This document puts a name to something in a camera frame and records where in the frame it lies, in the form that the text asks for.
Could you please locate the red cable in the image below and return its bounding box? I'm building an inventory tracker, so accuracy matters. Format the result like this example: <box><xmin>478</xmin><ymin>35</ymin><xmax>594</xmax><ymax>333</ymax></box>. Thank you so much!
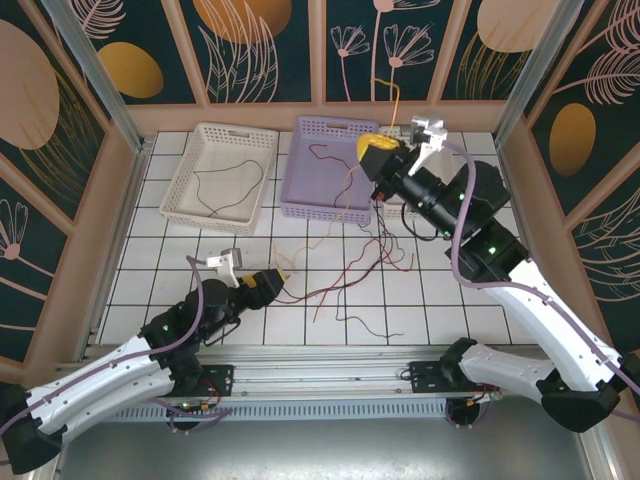
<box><xmin>307</xmin><ymin>143</ymin><xmax>354</xmax><ymax>209</ymax></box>
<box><xmin>312</xmin><ymin>234</ymin><xmax>396</xmax><ymax>325</ymax></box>
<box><xmin>277</xmin><ymin>219</ymin><xmax>416</xmax><ymax>306</ymax></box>

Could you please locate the black cable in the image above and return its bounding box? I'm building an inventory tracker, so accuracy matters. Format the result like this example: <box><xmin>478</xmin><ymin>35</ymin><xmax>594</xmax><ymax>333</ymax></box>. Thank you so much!
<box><xmin>334</xmin><ymin>287</ymin><xmax>405</xmax><ymax>344</ymax></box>
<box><xmin>359</xmin><ymin>199</ymin><xmax>416</xmax><ymax>271</ymax></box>
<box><xmin>193</xmin><ymin>159</ymin><xmax>265</xmax><ymax>219</ymax></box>

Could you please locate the large white perforated basket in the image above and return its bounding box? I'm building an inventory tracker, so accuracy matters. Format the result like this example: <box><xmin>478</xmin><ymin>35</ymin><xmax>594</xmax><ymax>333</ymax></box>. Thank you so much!
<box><xmin>158</xmin><ymin>122</ymin><xmax>280</xmax><ymax>236</ymax></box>

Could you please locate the purple perforated basket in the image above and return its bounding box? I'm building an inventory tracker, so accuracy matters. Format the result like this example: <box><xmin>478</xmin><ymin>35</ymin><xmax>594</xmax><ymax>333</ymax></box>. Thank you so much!
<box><xmin>279</xmin><ymin>115</ymin><xmax>380</xmax><ymax>226</ymax></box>

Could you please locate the grey metal plate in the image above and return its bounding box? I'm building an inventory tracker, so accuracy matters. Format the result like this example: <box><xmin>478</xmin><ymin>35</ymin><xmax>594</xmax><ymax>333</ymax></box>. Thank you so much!
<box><xmin>49</xmin><ymin>419</ymin><xmax>601</xmax><ymax>480</ymax></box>

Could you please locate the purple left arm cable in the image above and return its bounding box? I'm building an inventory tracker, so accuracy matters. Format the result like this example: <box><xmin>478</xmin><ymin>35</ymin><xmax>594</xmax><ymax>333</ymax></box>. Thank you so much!
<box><xmin>0</xmin><ymin>254</ymin><xmax>234</xmax><ymax>436</ymax></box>

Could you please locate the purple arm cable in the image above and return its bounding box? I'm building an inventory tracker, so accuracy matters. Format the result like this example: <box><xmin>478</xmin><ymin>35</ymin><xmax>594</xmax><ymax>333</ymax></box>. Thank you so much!
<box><xmin>0</xmin><ymin>254</ymin><xmax>234</xmax><ymax>436</ymax></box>
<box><xmin>442</xmin><ymin>139</ymin><xmax>640</xmax><ymax>426</ymax></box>

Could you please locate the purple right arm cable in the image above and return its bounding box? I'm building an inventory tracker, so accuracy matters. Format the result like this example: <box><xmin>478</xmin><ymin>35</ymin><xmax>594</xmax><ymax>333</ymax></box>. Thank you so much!
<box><xmin>442</xmin><ymin>139</ymin><xmax>640</xmax><ymax>426</ymax></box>

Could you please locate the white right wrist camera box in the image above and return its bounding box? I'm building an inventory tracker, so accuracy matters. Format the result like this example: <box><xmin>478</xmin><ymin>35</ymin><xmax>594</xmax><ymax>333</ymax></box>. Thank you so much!
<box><xmin>407</xmin><ymin>117</ymin><xmax>450</xmax><ymax>176</ymax></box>

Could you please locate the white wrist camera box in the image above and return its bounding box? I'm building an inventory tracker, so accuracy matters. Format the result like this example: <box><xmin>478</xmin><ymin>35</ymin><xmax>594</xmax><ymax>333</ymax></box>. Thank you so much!
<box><xmin>204</xmin><ymin>248</ymin><xmax>245</xmax><ymax>287</ymax></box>
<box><xmin>407</xmin><ymin>117</ymin><xmax>450</xmax><ymax>176</ymax></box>

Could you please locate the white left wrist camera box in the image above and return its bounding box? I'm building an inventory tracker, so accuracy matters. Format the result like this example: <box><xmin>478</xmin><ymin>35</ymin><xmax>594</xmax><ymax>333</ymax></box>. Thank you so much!
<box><xmin>204</xmin><ymin>248</ymin><xmax>245</xmax><ymax>287</ymax></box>

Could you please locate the aluminium side rail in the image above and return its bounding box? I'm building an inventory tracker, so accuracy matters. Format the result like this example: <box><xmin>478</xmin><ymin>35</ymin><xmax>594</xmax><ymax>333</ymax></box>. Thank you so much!
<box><xmin>74</xmin><ymin>139</ymin><xmax>154</xmax><ymax>364</ymax></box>
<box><xmin>494</xmin><ymin>134</ymin><xmax>569</xmax><ymax>354</ymax></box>

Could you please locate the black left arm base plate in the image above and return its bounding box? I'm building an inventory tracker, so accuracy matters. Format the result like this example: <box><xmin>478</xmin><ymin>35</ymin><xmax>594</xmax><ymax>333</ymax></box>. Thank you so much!
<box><xmin>143</xmin><ymin>364</ymin><xmax>236</xmax><ymax>399</ymax></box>

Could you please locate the white basket with grey handles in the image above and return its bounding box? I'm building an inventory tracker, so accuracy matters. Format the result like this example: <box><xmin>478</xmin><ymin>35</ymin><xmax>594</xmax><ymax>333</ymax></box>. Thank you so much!
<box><xmin>377</xmin><ymin>124</ymin><xmax>421</xmax><ymax>221</ymax></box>

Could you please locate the aluminium extrusion rail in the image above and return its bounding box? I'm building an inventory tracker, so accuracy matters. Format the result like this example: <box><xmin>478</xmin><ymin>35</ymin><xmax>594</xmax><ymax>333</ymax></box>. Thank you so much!
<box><xmin>47</xmin><ymin>347</ymin><xmax>596</xmax><ymax>401</ymax></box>

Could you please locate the grey slotted cable duct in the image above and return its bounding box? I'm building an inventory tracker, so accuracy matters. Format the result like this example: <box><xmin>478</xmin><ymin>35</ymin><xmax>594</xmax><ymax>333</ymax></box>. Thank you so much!
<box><xmin>67</xmin><ymin>402</ymin><xmax>581</xmax><ymax>421</ymax></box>

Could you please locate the aluminium frame post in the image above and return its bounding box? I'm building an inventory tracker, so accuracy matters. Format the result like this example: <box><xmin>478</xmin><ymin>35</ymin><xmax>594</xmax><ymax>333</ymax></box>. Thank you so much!
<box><xmin>492</xmin><ymin>0</ymin><xmax>586</xmax><ymax>149</ymax></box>
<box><xmin>39</xmin><ymin>0</ymin><xmax>149</xmax><ymax>154</ymax></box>

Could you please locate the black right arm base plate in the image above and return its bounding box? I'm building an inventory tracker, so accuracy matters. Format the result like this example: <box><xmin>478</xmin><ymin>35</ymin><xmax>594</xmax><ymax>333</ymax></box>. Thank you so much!
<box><xmin>408</xmin><ymin>360</ymin><xmax>501</xmax><ymax>396</ymax></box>

